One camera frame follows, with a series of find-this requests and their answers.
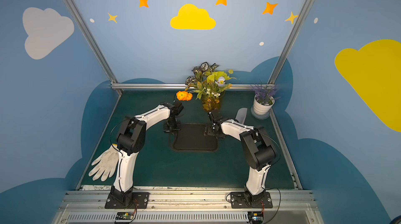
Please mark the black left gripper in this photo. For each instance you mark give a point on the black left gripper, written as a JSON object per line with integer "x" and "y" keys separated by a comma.
{"x": 172, "y": 128}

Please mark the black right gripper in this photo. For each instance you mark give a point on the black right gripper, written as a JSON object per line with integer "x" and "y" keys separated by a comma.
{"x": 214, "y": 131}

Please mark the black plastic cutting board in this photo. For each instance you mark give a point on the black plastic cutting board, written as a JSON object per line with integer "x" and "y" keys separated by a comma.
{"x": 194, "y": 137}

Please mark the cleaver knife black handle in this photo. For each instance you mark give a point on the cleaver knife black handle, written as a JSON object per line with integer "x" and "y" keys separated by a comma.
{"x": 241, "y": 115}

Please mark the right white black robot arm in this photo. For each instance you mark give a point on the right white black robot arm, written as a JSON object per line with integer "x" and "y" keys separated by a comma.
{"x": 259, "y": 150}

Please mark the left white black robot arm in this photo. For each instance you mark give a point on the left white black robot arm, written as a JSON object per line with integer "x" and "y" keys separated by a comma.
{"x": 131, "y": 139}

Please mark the right controller board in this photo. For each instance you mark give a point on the right controller board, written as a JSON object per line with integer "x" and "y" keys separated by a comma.
{"x": 255, "y": 217}

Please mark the controller board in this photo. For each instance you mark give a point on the controller board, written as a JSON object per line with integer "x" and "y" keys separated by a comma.
{"x": 124, "y": 217}
{"x": 255, "y": 217}

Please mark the left controller board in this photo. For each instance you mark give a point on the left controller board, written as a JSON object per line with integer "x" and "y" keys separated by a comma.
{"x": 124, "y": 217}

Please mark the flower bouquet in glass vase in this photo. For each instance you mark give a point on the flower bouquet in glass vase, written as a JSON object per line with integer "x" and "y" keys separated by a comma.
{"x": 207, "y": 84}

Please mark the lavender plant in white pot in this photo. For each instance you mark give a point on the lavender plant in white pot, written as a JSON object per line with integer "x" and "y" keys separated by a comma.
{"x": 263, "y": 100}

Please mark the white work glove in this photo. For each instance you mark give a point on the white work glove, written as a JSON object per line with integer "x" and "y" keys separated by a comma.
{"x": 105, "y": 165}

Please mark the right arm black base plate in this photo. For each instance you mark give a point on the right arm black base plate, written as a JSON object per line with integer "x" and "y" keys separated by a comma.
{"x": 247, "y": 200}

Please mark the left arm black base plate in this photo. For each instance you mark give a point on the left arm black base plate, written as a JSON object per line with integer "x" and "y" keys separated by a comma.
{"x": 126, "y": 200}

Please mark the aluminium front rail frame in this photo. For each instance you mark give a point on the aluminium front rail frame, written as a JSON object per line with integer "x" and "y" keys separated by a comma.
{"x": 187, "y": 205}

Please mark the left aluminium frame post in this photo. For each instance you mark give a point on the left aluminium frame post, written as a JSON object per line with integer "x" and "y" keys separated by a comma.
{"x": 81, "y": 23}

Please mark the aluminium frame post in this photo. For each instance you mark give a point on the aluminium frame post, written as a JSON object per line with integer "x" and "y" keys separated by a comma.
{"x": 295, "y": 30}
{"x": 81, "y": 23}

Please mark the right aluminium frame post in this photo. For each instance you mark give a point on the right aluminium frame post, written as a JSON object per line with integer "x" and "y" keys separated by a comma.
{"x": 295, "y": 30}

